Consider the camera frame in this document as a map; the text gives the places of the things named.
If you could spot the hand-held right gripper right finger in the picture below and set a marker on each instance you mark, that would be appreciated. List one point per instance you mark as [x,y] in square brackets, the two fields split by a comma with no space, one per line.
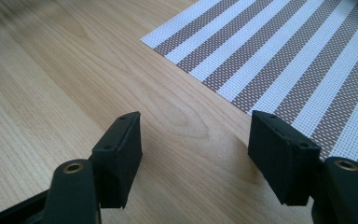
[281,158]

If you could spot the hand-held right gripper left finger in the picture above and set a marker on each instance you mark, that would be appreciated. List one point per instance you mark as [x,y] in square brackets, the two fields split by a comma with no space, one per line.
[118,161]

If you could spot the brown white striped woven placemat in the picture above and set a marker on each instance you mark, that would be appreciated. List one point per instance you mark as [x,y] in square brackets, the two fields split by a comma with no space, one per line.
[276,53]

